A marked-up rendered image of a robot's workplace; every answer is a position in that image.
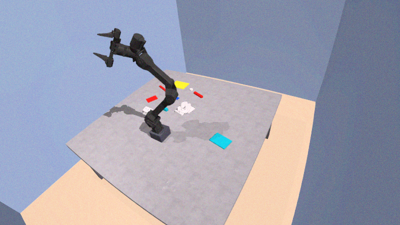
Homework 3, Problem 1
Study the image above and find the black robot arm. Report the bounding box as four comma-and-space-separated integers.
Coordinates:
126, 33, 179, 134

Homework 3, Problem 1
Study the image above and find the yellow flat plate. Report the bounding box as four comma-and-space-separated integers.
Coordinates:
175, 81, 189, 89

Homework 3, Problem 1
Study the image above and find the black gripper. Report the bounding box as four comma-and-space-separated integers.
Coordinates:
93, 28, 129, 67

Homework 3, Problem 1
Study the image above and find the red flat square plate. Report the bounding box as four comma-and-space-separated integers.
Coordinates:
146, 96, 158, 103

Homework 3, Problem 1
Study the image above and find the cyan flat rectangular plate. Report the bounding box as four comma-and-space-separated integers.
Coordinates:
209, 133, 232, 149

